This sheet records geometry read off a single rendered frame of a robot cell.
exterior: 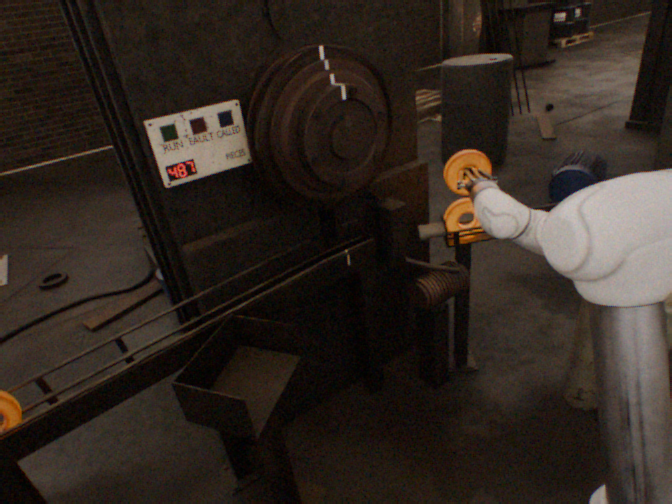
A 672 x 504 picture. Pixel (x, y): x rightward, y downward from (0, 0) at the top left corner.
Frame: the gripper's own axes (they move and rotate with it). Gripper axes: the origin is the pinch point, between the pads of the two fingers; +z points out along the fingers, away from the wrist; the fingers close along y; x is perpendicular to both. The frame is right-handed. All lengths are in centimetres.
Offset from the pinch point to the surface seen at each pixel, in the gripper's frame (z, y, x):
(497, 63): 229, 80, -15
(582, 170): 122, 104, -64
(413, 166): 15.0, -16.2, -3.3
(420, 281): -13.7, -18.8, -36.0
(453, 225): -2.7, -4.8, -20.5
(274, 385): -65, -65, -26
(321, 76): -19, -44, 39
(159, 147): -30, -89, 29
